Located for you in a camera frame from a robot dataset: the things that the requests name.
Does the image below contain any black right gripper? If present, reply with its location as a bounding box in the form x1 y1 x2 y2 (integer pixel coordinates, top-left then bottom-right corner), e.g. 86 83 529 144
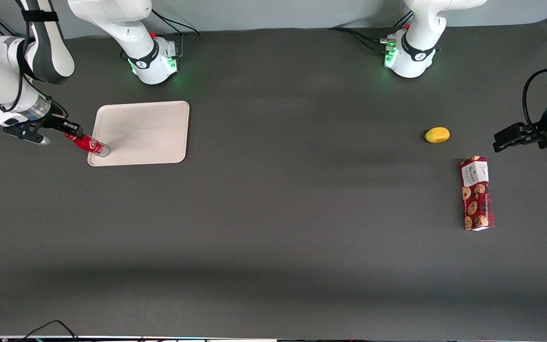
16 112 84 140

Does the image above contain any red coke bottle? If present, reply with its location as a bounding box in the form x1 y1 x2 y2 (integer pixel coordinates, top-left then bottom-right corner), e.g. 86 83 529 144
65 133 111 158

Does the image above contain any beige plastic tray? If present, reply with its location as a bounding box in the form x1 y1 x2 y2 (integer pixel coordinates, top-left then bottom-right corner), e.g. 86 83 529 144
87 100 190 167

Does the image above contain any red cookie box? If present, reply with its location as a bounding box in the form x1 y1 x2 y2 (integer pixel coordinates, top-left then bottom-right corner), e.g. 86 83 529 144
459 156 496 232

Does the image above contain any yellow lemon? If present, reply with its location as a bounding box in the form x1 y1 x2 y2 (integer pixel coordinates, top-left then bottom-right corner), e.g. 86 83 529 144
424 127 451 144

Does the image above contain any dark grey table mat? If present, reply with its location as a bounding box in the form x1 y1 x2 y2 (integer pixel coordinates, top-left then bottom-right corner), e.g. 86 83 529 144
0 17 547 341

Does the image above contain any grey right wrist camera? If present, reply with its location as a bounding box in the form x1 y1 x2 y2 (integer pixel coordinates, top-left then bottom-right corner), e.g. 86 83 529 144
4 126 51 146

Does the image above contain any black right arm base cable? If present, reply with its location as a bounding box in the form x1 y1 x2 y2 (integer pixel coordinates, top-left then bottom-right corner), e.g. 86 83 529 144
151 8 201 58

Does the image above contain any black arm base cable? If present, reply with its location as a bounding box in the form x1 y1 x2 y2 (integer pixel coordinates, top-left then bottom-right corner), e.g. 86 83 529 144
151 8 201 58
329 27 389 54

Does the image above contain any black left arm base cable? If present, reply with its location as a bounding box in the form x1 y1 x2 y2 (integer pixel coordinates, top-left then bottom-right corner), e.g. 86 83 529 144
329 27 389 54

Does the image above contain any thin black floor cable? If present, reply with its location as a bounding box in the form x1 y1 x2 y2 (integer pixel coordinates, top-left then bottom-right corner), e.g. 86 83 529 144
19 320 80 342

